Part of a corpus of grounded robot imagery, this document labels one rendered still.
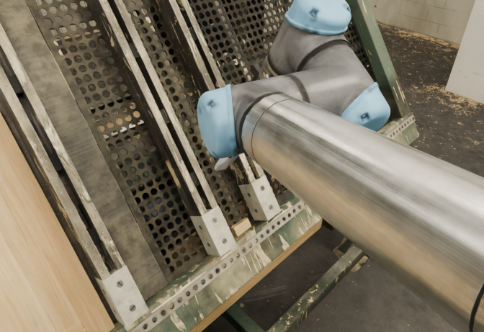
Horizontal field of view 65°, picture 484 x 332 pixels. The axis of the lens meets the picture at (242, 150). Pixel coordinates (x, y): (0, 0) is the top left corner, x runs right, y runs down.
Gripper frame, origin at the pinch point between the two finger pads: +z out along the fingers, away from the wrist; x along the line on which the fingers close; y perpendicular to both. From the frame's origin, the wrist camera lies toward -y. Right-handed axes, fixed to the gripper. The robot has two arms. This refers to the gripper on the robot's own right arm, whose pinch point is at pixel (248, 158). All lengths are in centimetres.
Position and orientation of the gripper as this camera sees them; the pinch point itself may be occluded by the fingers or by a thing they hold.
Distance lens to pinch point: 74.3
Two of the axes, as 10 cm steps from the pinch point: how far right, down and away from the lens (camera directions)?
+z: -2.9, 5.1, 8.1
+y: -5.5, -7.8, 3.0
